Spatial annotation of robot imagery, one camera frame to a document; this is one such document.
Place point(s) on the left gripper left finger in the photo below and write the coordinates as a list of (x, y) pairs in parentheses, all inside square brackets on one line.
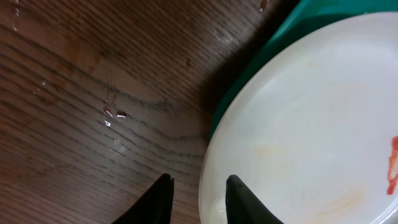
[(154, 206)]

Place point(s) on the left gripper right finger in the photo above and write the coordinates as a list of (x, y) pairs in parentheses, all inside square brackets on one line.
[(243, 207)]

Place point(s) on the white plate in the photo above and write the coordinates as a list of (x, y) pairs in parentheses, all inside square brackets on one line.
[(313, 134)]

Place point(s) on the teal plastic tray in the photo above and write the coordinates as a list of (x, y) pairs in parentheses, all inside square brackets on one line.
[(306, 17)]

